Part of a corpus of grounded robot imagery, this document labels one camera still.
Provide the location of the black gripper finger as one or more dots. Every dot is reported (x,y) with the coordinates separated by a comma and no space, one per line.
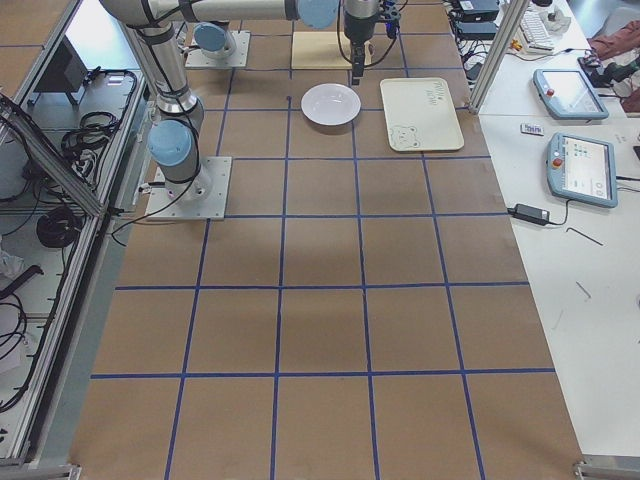
(358,63)

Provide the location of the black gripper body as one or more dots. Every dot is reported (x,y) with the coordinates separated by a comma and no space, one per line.
(357,29)

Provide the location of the white ribbed plate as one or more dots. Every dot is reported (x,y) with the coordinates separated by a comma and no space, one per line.
(330,104)

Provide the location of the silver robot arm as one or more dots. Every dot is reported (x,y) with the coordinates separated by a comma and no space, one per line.
(173,141)
(360,17)

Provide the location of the cream bear tray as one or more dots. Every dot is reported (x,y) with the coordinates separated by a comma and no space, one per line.
(420,115)

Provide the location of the bamboo cutting board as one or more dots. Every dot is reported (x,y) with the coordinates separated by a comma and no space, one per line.
(318,50)

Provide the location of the black electronics box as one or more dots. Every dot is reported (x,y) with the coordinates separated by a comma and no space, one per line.
(474,30)

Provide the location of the white keyboard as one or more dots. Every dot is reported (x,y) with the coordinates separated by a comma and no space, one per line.
(534,35)

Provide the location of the small label card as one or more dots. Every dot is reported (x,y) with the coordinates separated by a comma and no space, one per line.
(531,129)

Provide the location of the upper teach pendant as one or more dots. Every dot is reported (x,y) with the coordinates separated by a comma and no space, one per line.
(568,94)

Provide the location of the teach pendant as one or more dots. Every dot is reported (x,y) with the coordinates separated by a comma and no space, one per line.
(568,94)
(582,169)

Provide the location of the black power adapter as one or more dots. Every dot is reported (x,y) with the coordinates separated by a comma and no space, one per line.
(529,214)

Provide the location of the lower teach pendant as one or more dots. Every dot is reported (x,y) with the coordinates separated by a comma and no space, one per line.
(582,169)

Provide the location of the black allen key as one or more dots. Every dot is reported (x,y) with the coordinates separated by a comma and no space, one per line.
(585,236)

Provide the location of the black monitor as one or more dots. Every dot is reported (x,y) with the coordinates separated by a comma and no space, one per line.
(65,74)

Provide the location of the aluminium frame post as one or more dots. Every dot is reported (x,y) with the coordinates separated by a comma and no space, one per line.
(507,28)

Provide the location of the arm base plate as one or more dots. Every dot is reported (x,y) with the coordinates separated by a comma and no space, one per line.
(205,198)
(225,50)

